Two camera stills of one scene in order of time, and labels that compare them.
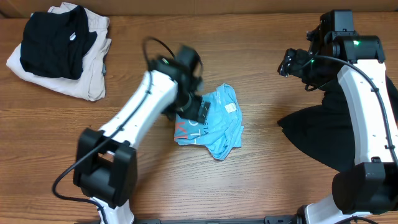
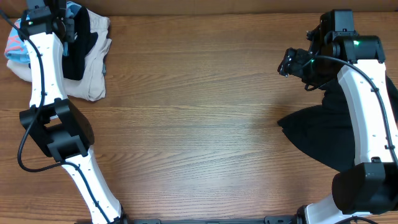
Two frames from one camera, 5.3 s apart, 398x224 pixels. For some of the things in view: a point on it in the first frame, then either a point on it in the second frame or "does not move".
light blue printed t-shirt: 221,131 → 15,48
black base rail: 293,219 does not move
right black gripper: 291,66 does not move
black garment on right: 324,132 does not move
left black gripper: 191,111 → 69,23
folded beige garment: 90,84 does not move
